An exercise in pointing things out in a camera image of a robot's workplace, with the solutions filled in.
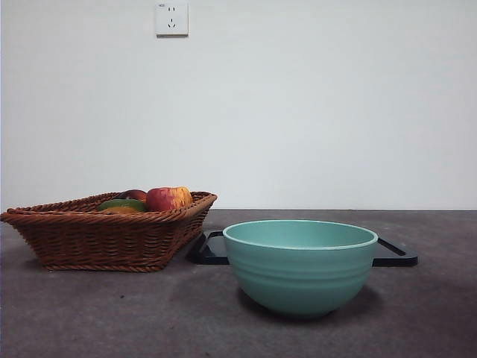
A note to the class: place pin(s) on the teal ribbed bowl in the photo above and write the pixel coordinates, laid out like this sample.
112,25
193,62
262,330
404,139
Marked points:
301,276

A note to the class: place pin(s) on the orange brown fruit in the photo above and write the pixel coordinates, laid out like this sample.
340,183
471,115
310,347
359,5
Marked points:
117,210

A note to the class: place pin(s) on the red and yellow apple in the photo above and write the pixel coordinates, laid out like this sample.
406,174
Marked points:
165,199

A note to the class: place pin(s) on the black rectangular tray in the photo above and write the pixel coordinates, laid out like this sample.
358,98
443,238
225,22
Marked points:
210,250

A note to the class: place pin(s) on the dark red fruit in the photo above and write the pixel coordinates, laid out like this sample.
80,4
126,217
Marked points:
134,194

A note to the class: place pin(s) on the green fruit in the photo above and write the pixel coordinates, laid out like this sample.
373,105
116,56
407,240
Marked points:
124,203

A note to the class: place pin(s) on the brown wicker basket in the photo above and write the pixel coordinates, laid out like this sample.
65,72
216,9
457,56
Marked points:
104,238

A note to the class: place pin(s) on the white wall power socket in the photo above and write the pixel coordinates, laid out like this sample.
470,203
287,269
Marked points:
172,18

